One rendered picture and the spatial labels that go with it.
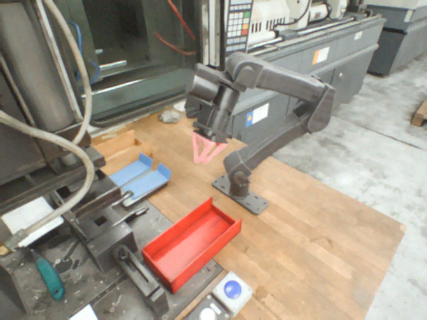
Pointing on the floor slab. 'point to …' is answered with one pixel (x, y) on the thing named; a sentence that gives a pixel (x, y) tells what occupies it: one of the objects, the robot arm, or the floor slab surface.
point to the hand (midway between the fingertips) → (201, 160)
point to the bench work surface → (277, 231)
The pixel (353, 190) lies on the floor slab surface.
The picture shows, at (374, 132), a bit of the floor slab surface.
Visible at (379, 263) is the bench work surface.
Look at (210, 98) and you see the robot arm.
